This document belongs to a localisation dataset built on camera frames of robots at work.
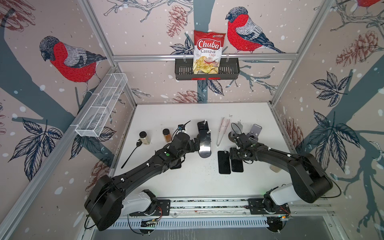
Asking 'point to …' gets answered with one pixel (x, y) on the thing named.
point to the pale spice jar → (144, 138)
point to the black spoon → (139, 142)
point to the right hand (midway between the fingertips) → (233, 156)
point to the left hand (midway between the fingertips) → (194, 140)
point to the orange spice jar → (167, 135)
